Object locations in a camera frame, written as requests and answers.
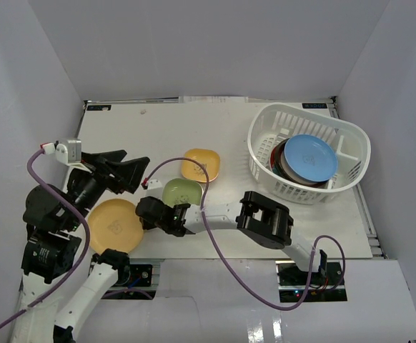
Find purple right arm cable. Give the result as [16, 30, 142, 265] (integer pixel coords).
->
[142, 156, 347, 311]

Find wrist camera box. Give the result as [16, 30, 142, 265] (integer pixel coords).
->
[142, 179, 164, 199]
[40, 138, 82, 168]

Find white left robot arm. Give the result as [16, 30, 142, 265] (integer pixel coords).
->
[11, 149, 150, 342]

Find yellow square panda dish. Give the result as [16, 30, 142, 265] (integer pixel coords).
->
[181, 149, 221, 183]

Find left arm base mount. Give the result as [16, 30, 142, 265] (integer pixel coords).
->
[102, 264, 156, 300]

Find yellow round plate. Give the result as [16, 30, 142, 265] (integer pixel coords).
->
[87, 199, 144, 254]

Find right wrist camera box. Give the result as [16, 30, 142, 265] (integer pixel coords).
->
[142, 179, 164, 199]

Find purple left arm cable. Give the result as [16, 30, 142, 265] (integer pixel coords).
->
[0, 144, 155, 343]

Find white plastic dish bin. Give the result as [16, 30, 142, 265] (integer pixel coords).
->
[247, 102, 371, 205]

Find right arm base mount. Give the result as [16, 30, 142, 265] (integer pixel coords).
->
[276, 262, 347, 304]

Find green square panda dish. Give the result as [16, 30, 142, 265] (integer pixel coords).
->
[162, 178, 203, 207]

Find dark red rimmed round plate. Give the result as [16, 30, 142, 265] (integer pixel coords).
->
[269, 139, 289, 180]

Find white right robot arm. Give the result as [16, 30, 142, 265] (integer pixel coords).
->
[135, 191, 328, 285]

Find light blue round plate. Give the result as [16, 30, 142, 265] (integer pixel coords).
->
[284, 134, 338, 183]

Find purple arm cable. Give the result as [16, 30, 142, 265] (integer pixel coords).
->
[142, 156, 347, 311]
[0, 144, 155, 343]

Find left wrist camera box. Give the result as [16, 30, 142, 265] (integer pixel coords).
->
[40, 138, 82, 168]

